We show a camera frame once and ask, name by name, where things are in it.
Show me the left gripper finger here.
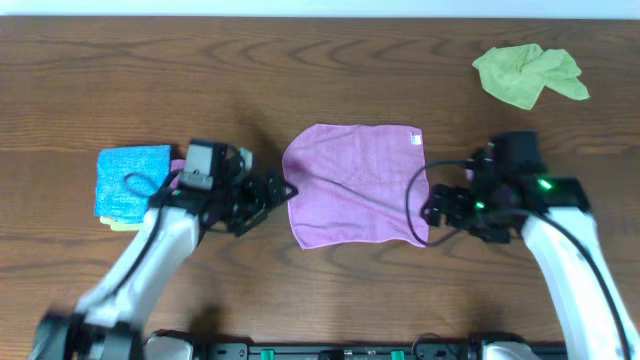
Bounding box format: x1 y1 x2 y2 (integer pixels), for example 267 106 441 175
232 208 271 237
267 172 298 205

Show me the purple microfiber cloth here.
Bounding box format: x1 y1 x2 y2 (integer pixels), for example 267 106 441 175
282 124 429 249

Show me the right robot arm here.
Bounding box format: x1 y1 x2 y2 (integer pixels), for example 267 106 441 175
421 159 639 359

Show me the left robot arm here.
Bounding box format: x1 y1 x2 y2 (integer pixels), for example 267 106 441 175
29 171 298 359

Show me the folded purple cloth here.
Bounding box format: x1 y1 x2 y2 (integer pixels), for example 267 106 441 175
169 159 185 190

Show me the folded blue cloth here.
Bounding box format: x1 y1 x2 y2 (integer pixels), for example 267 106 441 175
94 145 171 224

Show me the folded yellow-green cloth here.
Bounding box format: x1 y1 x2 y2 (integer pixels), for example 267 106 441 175
99 216 141 232

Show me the green microfiber cloth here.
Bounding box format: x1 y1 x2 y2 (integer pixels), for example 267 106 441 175
472 44 590 110

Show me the right black cable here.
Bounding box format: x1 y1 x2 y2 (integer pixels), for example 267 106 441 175
405 159 632 360

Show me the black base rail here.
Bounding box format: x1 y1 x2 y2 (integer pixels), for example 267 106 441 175
144 329 569 360

